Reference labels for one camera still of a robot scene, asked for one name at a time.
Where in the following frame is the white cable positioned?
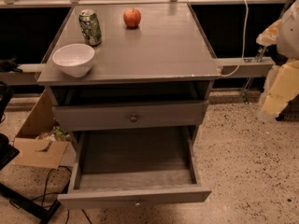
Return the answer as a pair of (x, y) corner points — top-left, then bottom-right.
(220, 0), (249, 78)

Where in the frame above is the grey drawer cabinet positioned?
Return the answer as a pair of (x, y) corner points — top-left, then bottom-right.
(35, 2), (222, 142)

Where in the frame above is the white bowl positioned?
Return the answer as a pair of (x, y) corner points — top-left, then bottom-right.
(52, 44), (95, 77)

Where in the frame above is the green soda can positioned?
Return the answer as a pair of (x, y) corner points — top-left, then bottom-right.
(78, 9), (102, 46)

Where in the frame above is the black object at left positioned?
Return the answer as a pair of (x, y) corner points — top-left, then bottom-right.
(0, 58), (22, 170)

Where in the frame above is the red apple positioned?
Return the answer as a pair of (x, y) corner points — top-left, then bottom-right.
(123, 7), (141, 28)

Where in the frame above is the grey top drawer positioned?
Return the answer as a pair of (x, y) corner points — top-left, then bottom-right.
(52, 101), (208, 132)

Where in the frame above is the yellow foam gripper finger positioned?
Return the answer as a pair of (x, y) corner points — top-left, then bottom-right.
(255, 19), (299, 120)

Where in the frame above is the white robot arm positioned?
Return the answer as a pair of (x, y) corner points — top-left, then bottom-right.
(256, 0), (299, 119)

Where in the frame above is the cardboard box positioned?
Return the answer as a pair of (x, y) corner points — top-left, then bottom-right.
(13, 91), (76, 169)

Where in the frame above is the black floor cable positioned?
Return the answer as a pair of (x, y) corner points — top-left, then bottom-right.
(8, 165), (93, 224)

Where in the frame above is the metal diagonal rod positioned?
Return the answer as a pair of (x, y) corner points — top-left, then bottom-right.
(239, 0), (299, 105)

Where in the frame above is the black stand base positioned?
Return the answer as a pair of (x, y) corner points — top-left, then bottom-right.
(0, 183), (61, 224)

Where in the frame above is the grey drawer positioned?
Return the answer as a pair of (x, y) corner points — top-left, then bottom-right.
(52, 101), (208, 132)
(58, 127), (211, 209)

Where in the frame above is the grey metal rail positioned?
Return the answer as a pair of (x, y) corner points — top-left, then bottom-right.
(0, 57), (275, 86)

